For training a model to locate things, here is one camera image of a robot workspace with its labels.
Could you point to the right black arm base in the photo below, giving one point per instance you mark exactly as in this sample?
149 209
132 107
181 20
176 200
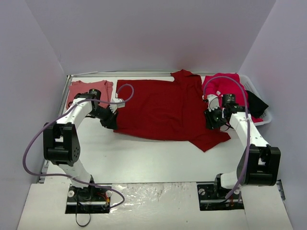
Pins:
211 197

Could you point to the folded salmon pink t-shirt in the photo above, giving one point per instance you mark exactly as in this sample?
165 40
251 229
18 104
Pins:
104 86

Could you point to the dark red t-shirt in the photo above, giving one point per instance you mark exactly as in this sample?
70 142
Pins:
167 110

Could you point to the bright pink t-shirt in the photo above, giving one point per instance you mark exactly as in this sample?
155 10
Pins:
227 83

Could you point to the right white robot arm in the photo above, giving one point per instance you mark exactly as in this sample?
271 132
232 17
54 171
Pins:
260 161

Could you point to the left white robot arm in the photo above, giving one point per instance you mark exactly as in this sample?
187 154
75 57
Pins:
60 140

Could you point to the white plastic laundry basket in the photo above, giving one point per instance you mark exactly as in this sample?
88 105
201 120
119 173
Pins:
249 86

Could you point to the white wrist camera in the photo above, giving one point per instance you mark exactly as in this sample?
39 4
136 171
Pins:
116 103
213 101

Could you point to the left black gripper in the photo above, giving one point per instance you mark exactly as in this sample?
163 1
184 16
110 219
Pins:
109 119

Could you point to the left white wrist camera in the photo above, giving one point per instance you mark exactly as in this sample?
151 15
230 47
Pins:
116 103

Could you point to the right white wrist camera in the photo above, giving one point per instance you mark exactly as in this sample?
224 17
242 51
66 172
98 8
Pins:
213 101

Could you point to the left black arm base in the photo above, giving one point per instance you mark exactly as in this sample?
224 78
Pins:
88 200

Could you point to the white foreground cover board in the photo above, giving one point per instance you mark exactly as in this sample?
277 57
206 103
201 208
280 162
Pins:
165 206

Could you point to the black garment in basket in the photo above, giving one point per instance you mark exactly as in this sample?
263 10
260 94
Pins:
256 105

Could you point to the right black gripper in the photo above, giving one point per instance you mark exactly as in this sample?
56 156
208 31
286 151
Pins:
213 119

